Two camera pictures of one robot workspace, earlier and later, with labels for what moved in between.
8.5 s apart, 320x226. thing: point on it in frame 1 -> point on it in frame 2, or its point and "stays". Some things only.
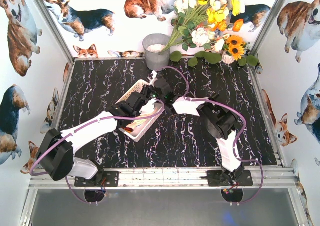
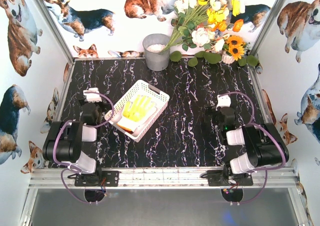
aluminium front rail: x=284 y=178 stays
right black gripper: x=155 y=87 -> x=211 y=109
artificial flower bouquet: x=202 y=17 stays
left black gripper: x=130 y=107 -> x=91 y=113
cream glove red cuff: x=128 y=129 stays
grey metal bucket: x=152 y=44 stays
